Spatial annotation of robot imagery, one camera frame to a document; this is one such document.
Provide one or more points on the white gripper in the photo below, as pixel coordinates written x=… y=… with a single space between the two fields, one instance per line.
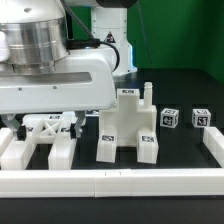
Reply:
x=82 y=81

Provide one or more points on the white chair back frame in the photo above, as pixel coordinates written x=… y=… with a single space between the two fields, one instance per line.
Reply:
x=51 y=129

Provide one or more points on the white chair seat plate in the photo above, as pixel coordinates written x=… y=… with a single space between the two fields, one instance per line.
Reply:
x=129 y=115

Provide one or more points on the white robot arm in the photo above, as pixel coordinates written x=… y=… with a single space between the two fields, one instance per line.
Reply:
x=61 y=55

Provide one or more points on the white tagged chair nut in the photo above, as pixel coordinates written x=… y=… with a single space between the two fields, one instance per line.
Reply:
x=169 y=117

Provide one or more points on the white U-shaped fence frame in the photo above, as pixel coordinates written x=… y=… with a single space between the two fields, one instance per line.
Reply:
x=112 y=183

